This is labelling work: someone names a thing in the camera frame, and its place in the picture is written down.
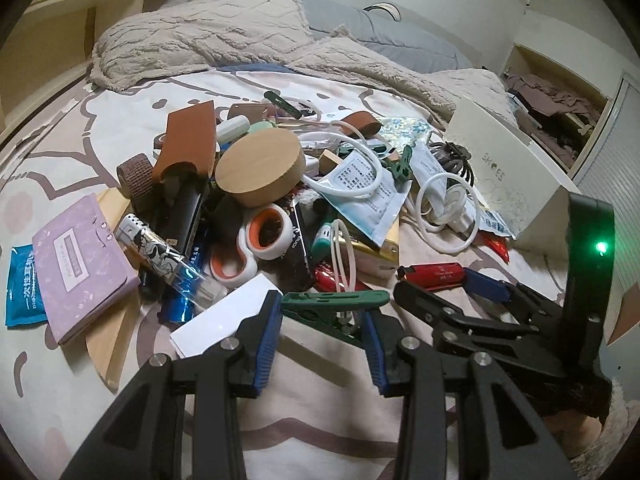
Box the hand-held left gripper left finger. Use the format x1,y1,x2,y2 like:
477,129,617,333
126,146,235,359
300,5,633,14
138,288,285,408
60,290,285,480

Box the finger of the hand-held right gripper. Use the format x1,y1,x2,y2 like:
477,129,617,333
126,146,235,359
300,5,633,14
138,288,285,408
392,280,542,357
462,267,569,322

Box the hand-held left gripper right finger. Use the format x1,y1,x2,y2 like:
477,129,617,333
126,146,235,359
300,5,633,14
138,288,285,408
361,310,576,480

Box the white shoe box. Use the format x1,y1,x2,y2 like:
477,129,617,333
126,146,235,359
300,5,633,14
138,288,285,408
442,97,584,254

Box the person's right forearm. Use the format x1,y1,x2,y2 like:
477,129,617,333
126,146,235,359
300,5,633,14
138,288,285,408
542,377,636,480

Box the red crinkled sachet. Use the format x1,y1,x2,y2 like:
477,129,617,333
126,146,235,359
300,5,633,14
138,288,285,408
477,232,512,262

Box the white card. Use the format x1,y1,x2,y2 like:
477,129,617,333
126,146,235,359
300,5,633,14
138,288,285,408
170,275,284,359

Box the small blue white sachet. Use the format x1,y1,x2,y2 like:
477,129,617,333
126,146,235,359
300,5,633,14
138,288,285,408
480,207,517,239

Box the gold box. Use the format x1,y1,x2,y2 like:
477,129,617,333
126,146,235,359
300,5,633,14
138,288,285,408
350,230,402,282

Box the red shiny sachet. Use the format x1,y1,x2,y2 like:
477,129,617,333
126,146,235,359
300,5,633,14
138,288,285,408
315,265,352,292

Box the blue foil sachet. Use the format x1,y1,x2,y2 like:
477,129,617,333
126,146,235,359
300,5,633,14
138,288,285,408
160,280,202,327

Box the white tape rolls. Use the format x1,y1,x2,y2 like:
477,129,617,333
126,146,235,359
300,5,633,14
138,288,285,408
210,205,294,289

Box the black printed box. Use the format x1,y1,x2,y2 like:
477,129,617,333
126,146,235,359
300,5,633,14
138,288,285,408
280,200,314,294

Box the green white small bottle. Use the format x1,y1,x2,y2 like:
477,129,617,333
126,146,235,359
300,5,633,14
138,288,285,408
312,222,334,259

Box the clear text packet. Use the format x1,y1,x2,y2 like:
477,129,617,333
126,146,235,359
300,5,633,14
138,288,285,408
320,155,414,249

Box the white text medicine packet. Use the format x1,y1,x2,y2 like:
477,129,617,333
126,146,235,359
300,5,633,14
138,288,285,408
410,142,452,202

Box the white louvered door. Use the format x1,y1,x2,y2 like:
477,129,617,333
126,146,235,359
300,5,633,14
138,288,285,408
570,72,640,311

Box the black white patterned tube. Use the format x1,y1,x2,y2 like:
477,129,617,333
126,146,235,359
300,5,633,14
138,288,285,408
114,212,229,312

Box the black slim box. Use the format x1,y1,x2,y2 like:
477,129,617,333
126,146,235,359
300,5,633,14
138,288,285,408
150,180,212,272

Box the light wooden board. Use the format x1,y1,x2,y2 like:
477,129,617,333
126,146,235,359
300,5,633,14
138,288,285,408
85,187,144,394

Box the small wooden cube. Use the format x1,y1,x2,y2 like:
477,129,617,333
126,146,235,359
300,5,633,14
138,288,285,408
320,150,347,177

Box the clear floral pouch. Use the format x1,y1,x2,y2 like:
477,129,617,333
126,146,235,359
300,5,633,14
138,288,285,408
375,115,434,149

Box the round wooden disc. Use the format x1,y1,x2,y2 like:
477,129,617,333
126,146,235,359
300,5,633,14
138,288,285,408
214,129,305,209

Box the pile of pink clothes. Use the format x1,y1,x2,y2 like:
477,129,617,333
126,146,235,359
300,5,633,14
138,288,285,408
505,72,612,172

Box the lilac booklet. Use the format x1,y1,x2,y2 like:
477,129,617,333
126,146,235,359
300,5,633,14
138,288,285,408
32,195,141,347

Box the brown woven tape roll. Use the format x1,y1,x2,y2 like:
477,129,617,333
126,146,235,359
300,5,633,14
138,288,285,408
116,154,154,214

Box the mint green case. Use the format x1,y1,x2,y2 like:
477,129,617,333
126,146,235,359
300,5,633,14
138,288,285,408
247,117,282,137

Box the white pill case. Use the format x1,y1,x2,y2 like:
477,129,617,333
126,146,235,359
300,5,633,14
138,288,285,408
216,115,251,144

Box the brown leather pouch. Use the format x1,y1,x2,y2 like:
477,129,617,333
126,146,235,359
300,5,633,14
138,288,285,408
150,100,219,187

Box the brown leather tag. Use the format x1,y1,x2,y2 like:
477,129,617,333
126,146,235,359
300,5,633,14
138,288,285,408
227,104,267,122

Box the blue wipe sachet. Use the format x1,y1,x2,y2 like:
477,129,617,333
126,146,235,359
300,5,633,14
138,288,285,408
5,244,49,329

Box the dark blue cloth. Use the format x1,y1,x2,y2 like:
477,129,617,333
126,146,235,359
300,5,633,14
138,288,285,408
217,63,291,75

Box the beige tufted blanket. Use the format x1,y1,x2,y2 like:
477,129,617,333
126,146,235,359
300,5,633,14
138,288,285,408
90,0,519,129

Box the white coiled cable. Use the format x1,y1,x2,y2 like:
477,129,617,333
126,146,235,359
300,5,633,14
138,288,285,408
415,172,484,254

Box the black coiled cable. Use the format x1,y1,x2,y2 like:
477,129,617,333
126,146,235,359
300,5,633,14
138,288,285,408
427,142,476,187

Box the white silicone ring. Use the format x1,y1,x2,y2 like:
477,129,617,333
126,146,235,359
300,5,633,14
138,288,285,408
297,130,387,199

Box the brown leather strap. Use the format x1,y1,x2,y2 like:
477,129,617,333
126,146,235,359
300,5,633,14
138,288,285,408
340,112,382,139

